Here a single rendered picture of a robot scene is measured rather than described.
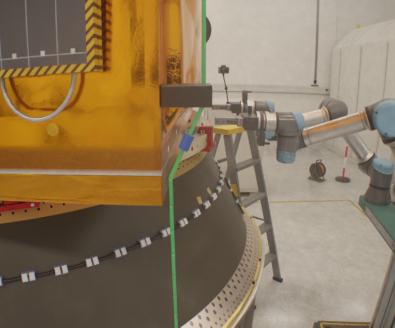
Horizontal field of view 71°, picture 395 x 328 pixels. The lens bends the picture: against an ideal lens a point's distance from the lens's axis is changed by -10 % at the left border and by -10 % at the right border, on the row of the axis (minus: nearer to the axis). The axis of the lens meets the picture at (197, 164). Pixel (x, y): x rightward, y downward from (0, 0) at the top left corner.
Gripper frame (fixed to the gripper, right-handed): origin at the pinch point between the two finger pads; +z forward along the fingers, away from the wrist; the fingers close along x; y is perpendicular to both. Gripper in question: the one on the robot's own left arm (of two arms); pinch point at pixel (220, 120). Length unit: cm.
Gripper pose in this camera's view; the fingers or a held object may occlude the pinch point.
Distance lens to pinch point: 114.5
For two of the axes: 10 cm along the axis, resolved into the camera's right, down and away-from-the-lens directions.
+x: -0.2, 2.8, -9.6
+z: -10.0, -0.1, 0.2
